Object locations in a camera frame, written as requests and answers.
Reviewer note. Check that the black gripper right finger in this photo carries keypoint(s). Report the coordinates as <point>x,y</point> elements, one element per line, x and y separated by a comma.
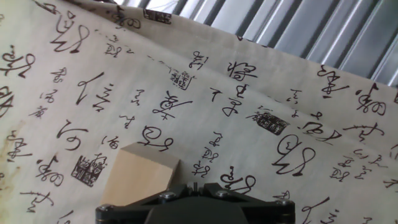
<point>267,211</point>

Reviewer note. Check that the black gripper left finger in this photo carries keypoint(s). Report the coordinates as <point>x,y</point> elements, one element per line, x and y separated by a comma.
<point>130,211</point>

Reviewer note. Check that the light wooden block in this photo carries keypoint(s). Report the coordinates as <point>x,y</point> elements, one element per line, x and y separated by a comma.
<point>136,177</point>

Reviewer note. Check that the beige calligraphy print cloth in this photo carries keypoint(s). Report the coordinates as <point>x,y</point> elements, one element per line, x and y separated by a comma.
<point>217,124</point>

